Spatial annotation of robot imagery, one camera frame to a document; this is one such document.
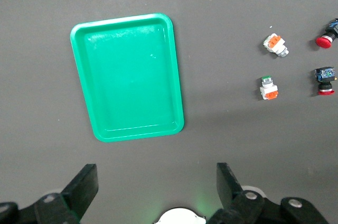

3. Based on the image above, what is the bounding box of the green plastic tray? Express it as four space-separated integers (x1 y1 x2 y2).
70 13 185 143

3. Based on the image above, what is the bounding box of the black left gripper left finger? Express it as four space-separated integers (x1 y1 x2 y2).
0 163 99 224

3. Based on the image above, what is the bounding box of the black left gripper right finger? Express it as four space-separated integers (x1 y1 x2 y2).
205 162 330 224

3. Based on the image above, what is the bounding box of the red mushroom push button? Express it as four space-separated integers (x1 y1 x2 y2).
314 66 337 96
315 18 338 49

